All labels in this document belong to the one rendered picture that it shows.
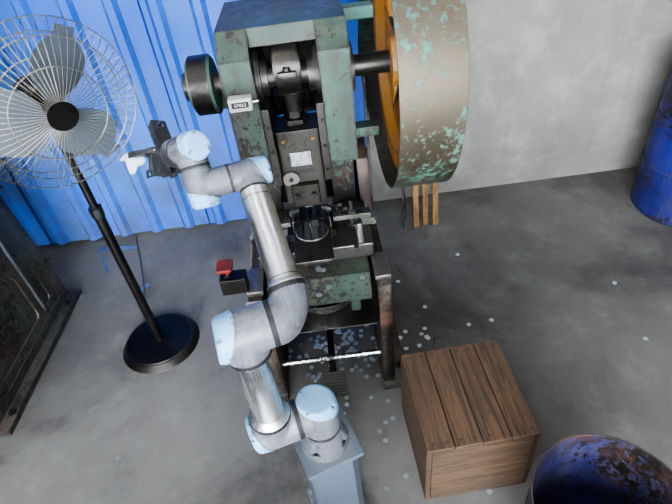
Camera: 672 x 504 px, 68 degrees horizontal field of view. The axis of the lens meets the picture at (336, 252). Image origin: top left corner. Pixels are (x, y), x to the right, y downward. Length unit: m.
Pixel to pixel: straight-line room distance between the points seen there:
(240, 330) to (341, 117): 0.80
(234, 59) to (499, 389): 1.40
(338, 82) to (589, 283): 1.82
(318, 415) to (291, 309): 0.41
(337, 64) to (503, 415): 1.26
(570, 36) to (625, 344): 1.69
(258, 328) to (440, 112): 0.72
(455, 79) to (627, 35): 2.17
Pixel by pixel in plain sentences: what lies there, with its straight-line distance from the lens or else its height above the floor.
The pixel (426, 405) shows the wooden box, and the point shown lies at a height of 0.35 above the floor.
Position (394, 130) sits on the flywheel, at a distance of 1.92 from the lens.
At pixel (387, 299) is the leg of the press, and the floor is 0.54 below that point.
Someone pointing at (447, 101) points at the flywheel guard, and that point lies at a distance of 1.38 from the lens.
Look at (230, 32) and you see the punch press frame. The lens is 1.63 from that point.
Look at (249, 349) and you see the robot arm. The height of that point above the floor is 1.04.
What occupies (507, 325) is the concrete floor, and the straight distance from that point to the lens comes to 2.59.
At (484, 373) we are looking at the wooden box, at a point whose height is 0.35.
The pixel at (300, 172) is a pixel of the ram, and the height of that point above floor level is 1.01.
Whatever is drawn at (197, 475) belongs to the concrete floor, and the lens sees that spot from 2.26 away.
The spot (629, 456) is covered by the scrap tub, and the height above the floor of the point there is 0.42.
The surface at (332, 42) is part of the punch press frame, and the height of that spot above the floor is 1.45.
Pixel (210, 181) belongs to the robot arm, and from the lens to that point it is 1.29.
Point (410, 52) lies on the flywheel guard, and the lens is 1.34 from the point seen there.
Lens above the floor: 1.91
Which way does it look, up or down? 40 degrees down
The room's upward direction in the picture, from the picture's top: 7 degrees counter-clockwise
